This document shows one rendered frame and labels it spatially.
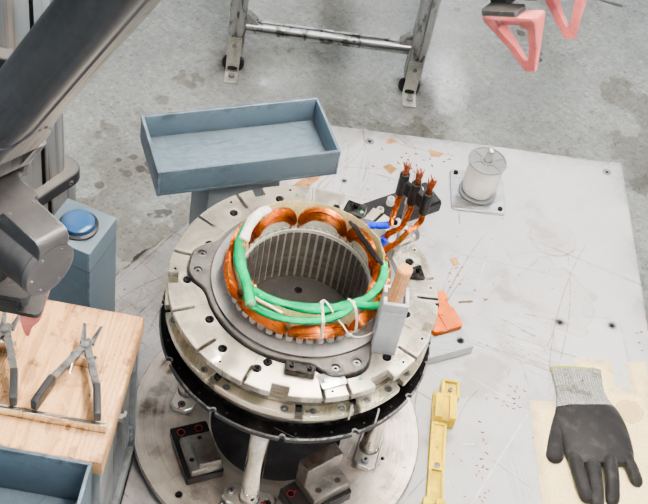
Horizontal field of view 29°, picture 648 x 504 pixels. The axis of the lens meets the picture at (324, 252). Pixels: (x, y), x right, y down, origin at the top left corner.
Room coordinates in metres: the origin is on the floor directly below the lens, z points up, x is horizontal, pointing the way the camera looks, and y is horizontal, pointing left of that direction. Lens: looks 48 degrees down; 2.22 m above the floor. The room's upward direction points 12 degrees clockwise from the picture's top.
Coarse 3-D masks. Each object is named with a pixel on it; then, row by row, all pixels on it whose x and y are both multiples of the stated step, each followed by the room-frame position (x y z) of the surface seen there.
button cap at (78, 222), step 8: (64, 216) 1.02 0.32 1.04; (72, 216) 1.02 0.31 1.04; (80, 216) 1.02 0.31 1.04; (88, 216) 1.02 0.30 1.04; (64, 224) 1.00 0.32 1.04; (72, 224) 1.01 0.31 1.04; (80, 224) 1.01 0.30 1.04; (88, 224) 1.01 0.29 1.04; (72, 232) 1.00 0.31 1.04; (80, 232) 1.00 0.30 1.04; (88, 232) 1.00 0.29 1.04
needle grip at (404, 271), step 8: (400, 264) 0.89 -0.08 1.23; (408, 264) 0.89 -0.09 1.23; (400, 272) 0.88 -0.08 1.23; (408, 272) 0.88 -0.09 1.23; (400, 280) 0.87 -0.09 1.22; (408, 280) 0.88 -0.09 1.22; (392, 288) 0.88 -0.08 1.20; (400, 288) 0.87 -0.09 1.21; (392, 296) 0.88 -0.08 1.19; (400, 296) 0.88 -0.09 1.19
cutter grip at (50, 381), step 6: (48, 378) 0.74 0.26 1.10; (54, 378) 0.75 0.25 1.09; (42, 384) 0.74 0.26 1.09; (48, 384) 0.74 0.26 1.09; (54, 384) 0.75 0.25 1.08; (42, 390) 0.73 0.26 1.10; (48, 390) 0.73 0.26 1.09; (36, 396) 0.72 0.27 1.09; (42, 396) 0.72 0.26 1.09; (36, 402) 0.71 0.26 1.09; (42, 402) 0.72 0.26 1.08; (36, 408) 0.71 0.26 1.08
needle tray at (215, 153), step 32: (160, 128) 1.21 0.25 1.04; (192, 128) 1.23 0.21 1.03; (224, 128) 1.25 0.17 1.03; (256, 128) 1.26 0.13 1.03; (288, 128) 1.28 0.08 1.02; (320, 128) 1.27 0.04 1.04; (160, 160) 1.16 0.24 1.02; (192, 160) 1.18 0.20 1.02; (224, 160) 1.19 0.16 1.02; (256, 160) 1.16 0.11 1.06; (288, 160) 1.18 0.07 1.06; (320, 160) 1.20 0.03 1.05; (160, 192) 1.10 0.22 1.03; (192, 192) 1.21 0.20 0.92; (224, 192) 1.16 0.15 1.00; (256, 192) 1.18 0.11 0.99
